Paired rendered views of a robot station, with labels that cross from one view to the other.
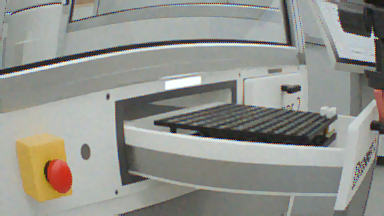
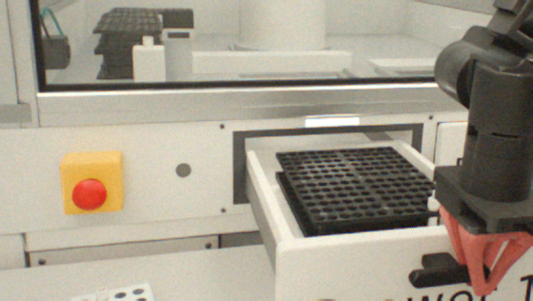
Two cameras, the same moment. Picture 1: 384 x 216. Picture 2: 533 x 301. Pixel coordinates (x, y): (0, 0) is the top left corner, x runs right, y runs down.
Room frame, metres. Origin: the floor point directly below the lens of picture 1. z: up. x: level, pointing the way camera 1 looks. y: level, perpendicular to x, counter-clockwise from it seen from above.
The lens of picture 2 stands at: (0.15, -0.49, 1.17)
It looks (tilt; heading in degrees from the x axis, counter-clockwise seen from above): 16 degrees down; 41
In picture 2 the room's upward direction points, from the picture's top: 2 degrees clockwise
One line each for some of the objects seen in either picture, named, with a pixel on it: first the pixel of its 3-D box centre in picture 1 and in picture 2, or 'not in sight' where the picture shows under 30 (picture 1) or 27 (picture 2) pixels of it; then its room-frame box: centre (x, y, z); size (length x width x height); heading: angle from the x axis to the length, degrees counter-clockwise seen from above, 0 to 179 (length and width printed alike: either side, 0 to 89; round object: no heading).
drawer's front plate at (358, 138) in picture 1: (365, 145); (426, 283); (0.58, -0.26, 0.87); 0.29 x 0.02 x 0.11; 146
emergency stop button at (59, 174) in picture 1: (57, 175); (89, 192); (0.45, 0.15, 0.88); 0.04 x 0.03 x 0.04; 146
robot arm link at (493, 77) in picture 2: (382, 25); (504, 94); (0.58, -0.31, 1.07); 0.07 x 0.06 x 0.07; 49
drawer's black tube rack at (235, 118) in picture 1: (264, 141); (358, 200); (0.69, -0.10, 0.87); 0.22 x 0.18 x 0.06; 56
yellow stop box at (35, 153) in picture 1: (43, 168); (92, 183); (0.47, 0.17, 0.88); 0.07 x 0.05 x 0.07; 146
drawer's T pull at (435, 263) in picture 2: (378, 125); (443, 268); (0.56, -0.28, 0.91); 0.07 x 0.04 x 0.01; 146
